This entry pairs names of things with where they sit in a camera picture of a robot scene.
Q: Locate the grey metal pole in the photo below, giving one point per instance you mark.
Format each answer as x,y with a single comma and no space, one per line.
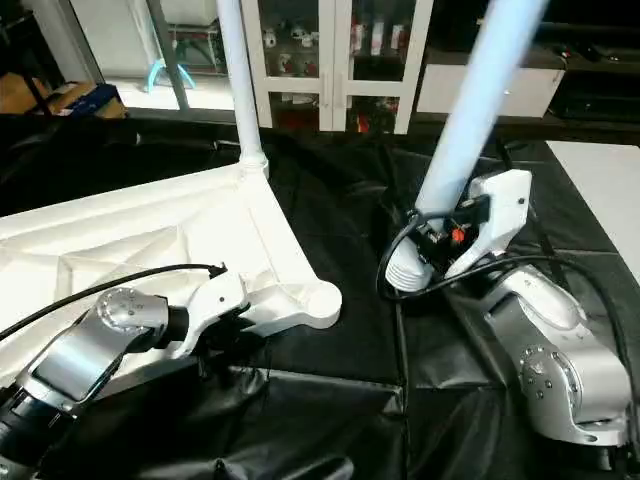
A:
170,50

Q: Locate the white sheet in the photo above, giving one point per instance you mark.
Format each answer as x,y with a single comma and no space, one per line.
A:
600,180

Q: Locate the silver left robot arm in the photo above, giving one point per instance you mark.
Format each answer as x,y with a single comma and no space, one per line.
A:
80,360

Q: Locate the white plastic table leg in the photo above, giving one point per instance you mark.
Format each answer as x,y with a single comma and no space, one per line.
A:
465,130
240,80

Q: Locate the white low drawer unit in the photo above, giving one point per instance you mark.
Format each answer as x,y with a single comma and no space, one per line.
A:
490,90

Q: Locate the white glass-door cabinet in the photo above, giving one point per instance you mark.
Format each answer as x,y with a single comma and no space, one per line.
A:
340,60

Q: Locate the white plastic table top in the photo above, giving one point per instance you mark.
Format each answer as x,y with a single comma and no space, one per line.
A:
150,240

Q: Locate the black work mat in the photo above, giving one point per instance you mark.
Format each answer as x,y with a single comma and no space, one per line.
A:
400,400

